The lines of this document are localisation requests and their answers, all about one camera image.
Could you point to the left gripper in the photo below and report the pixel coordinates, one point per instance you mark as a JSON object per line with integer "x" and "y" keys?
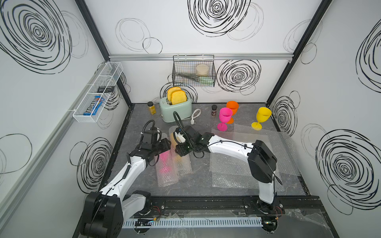
{"x": 165, "y": 146}

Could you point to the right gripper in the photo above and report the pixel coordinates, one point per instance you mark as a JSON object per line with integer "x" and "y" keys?
{"x": 181, "y": 150}

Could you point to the pink glass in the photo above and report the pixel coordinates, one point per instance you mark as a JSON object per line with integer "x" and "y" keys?
{"x": 225, "y": 116}
{"x": 166, "y": 170}

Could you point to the orange wine glass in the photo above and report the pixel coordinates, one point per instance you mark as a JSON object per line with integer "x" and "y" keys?
{"x": 233, "y": 106}

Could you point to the yellow wine glass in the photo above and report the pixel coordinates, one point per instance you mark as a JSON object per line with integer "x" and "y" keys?
{"x": 262, "y": 116}

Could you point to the bubble wrap of orange glass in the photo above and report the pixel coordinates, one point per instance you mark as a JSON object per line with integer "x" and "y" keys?
{"x": 235, "y": 178}

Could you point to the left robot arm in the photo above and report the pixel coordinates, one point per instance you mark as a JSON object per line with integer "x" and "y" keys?
{"x": 105, "y": 211}

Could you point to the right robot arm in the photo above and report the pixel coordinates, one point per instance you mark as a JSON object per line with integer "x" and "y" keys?
{"x": 260, "y": 159}

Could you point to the yellow-orange glass in wrap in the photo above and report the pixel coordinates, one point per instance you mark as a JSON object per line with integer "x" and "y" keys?
{"x": 181, "y": 164}

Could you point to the mint green toaster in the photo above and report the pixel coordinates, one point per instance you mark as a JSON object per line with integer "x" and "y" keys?
{"x": 184, "y": 110}

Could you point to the yellow spice jar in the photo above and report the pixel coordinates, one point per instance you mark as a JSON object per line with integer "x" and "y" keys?
{"x": 151, "y": 107}

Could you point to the dark spice jar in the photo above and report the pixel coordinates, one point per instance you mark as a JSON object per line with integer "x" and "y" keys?
{"x": 213, "y": 110}

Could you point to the yellow sponge toast front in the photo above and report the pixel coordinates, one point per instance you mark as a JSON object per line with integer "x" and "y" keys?
{"x": 178, "y": 97}

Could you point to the yellow sponge toast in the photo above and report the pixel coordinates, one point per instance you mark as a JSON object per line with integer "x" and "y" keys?
{"x": 171, "y": 91}
{"x": 178, "y": 97}

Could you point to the yellow sponge toast back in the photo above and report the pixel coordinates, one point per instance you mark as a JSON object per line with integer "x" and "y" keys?
{"x": 171, "y": 91}

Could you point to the green item in basket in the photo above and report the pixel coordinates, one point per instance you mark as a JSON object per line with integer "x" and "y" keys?
{"x": 206, "y": 80}

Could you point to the blue candy packet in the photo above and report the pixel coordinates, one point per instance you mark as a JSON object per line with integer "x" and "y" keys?
{"x": 94, "y": 106}

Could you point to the beige cup in basket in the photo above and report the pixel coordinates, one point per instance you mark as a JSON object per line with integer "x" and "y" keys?
{"x": 202, "y": 70}

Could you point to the black small box on shelf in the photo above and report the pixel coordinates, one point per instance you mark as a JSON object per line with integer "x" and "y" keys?
{"x": 106, "y": 89}

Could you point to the white toaster cable plug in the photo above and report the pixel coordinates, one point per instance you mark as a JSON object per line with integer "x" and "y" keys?
{"x": 196, "y": 113}

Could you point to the black wire wall basket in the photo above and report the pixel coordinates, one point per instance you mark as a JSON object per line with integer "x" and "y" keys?
{"x": 184, "y": 69}

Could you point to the white wire wall shelf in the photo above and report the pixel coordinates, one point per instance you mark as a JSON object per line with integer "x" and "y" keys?
{"x": 107, "y": 74}

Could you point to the white slotted cable duct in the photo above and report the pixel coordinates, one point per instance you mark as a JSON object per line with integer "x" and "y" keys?
{"x": 214, "y": 222}

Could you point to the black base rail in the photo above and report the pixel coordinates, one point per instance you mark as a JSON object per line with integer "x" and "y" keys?
{"x": 250, "y": 205}

